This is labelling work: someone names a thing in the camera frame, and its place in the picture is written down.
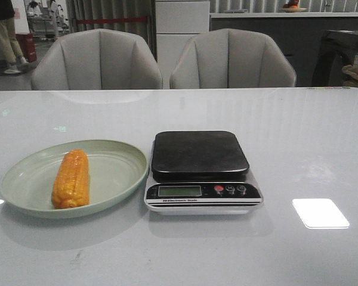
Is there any orange corn cob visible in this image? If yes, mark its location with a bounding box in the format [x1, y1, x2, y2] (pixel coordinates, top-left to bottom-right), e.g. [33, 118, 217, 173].
[51, 149, 90, 209]

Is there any black silver kitchen scale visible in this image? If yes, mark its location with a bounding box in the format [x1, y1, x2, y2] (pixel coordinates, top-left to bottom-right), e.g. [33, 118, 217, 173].
[144, 130, 264, 215]

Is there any right grey upholstered chair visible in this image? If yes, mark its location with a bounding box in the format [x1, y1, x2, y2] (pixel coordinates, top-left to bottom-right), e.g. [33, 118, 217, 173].
[169, 29, 297, 89]

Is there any grey upholstered chair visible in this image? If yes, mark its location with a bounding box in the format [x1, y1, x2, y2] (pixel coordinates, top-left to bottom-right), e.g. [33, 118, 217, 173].
[169, 29, 297, 89]
[31, 29, 163, 91]

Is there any left grey upholstered chair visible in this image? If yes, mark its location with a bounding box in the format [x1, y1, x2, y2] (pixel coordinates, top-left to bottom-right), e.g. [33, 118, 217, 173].
[31, 29, 163, 91]

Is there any pale green round plate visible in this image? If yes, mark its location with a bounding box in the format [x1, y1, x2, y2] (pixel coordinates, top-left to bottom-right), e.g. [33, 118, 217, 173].
[0, 139, 149, 219]

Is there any white drawer cabinet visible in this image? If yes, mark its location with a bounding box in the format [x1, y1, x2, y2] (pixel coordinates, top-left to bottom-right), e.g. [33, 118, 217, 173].
[154, 0, 211, 64]

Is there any dark grey counter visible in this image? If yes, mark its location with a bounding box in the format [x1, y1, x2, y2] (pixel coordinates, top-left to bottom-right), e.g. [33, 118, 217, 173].
[210, 12, 358, 86]

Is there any fruit bowl on counter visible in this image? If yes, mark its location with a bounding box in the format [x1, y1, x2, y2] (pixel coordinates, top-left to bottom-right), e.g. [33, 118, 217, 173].
[281, 0, 307, 13]

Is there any red bin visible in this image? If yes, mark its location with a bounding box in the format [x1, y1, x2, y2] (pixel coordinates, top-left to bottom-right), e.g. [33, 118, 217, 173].
[16, 33, 37, 62]

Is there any dark appliance at right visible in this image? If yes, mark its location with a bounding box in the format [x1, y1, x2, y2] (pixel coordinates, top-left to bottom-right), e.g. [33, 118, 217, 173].
[311, 30, 358, 86]

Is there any walking person in background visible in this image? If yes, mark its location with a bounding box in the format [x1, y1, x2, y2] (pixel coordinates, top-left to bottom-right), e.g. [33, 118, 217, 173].
[0, 0, 29, 75]

